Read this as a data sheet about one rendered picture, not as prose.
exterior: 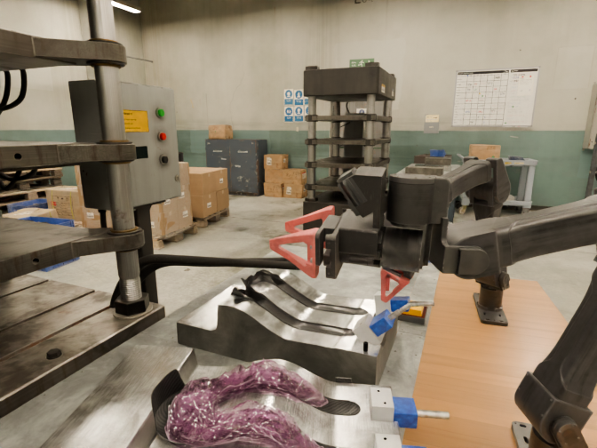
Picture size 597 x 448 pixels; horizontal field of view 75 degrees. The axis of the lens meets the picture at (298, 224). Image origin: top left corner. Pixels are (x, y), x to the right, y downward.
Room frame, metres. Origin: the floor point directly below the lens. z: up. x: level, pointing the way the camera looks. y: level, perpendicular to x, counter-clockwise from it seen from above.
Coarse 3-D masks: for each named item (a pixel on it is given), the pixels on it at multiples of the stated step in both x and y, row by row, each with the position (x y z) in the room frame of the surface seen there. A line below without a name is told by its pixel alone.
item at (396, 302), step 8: (376, 296) 0.84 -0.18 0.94; (400, 296) 0.86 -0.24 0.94; (408, 296) 0.86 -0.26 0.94; (376, 304) 0.84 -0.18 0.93; (384, 304) 0.83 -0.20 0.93; (392, 304) 0.83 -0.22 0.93; (400, 304) 0.82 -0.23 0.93; (416, 304) 0.83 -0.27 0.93; (424, 304) 0.82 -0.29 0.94; (432, 304) 0.81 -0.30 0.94; (376, 312) 0.84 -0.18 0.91; (392, 312) 0.84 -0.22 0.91
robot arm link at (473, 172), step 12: (468, 156) 1.03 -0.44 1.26; (468, 168) 0.95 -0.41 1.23; (480, 168) 0.95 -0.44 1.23; (504, 168) 0.98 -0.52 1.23; (456, 180) 0.90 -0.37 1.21; (468, 180) 0.93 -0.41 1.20; (480, 180) 0.96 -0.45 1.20; (504, 180) 0.98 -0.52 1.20; (456, 192) 0.90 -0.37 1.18; (468, 192) 1.03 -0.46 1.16; (504, 192) 0.98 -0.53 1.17
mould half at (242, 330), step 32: (256, 288) 0.91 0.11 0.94; (192, 320) 0.89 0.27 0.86; (224, 320) 0.82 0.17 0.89; (256, 320) 0.79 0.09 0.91; (320, 320) 0.84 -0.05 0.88; (352, 320) 0.83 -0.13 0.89; (224, 352) 0.82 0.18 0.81; (256, 352) 0.79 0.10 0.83; (288, 352) 0.76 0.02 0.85; (320, 352) 0.73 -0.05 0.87; (352, 352) 0.70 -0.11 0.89; (384, 352) 0.75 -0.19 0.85
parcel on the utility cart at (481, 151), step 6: (474, 144) 6.33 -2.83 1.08; (480, 144) 6.33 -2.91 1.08; (474, 150) 6.10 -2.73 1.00; (480, 150) 6.08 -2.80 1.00; (486, 150) 6.05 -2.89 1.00; (492, 150) 6.03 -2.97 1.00; (498, 150) 6.01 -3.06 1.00; (480, 156) 6.08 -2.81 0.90; (486, 156) 6.05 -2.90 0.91; (492, 156) 6.03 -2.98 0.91; (498, 156) 6.01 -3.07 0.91
